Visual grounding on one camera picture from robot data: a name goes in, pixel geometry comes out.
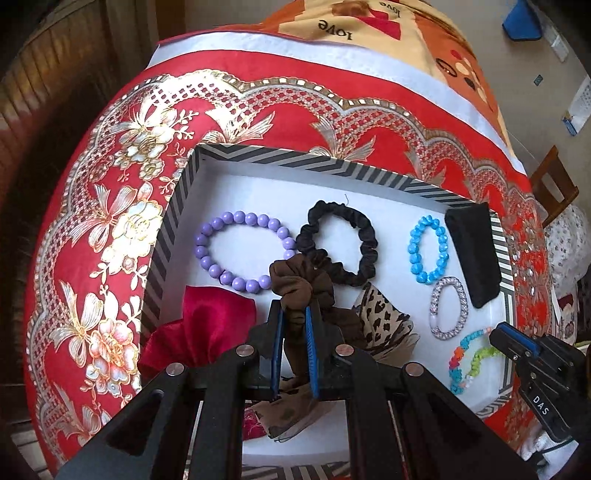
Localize brown scrunchie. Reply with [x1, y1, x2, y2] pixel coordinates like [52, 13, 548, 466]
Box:
[269, 256, 370, 393]

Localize purple bead bracelet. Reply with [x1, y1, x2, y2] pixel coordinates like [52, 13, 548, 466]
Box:
[194, 211, 298, 291]

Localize clear crystal bracelet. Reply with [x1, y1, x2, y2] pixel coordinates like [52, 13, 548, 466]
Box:
[429, 276, 469, 341]

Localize blue and grey bag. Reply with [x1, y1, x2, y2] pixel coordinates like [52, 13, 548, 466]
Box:
[502, 0, 548, 44]

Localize striped jewelry box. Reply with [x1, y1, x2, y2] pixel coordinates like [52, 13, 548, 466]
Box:
[139, 143, 515, 480]

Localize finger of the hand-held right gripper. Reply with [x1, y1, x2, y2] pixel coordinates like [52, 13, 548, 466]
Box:
[489, 323, 539, 367]

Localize beige sheer spotted hair tie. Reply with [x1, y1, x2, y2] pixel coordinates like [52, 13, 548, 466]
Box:
[252, 382, 324, 443]

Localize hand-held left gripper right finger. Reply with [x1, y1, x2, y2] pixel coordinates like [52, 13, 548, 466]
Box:
[305, 305, 539, 480]

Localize wooden chair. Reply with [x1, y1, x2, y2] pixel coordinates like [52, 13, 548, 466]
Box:
[530, 145, 580, 229]

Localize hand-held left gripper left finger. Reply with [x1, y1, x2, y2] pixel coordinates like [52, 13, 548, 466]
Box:
[55, 299, 284, 480]

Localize white floral cushion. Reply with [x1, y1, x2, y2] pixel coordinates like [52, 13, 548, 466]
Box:
[545, 203, 591, 296]

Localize red gold floral tablecloth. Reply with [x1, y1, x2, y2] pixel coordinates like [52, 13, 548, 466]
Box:
[25, 69, 555, 480]

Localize wall calendar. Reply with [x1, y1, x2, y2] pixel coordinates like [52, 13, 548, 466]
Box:
[561, 76, 591, 136]

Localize blue bead bracelet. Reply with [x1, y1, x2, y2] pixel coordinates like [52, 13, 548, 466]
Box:
[407, 215, 450, 284]

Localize black scrunchie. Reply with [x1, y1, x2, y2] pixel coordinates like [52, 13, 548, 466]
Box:
[295, 200, 379, 287]

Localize multicoloured bead bracelet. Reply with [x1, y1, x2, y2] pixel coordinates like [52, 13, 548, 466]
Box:
[447, 327, 502, 395]

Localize printed orange blanket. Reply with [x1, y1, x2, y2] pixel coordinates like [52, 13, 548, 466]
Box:
[259, 0, 515, 158]

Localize black velvet pouch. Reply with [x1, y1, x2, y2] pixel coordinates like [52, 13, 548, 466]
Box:
[444, 202, 502, 309]

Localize white wall socket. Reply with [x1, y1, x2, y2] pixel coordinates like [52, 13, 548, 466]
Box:
[549, 32, 570, 62]

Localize red satin hair bow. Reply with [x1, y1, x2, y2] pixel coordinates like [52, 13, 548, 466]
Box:
[137, 285, 257, 384]

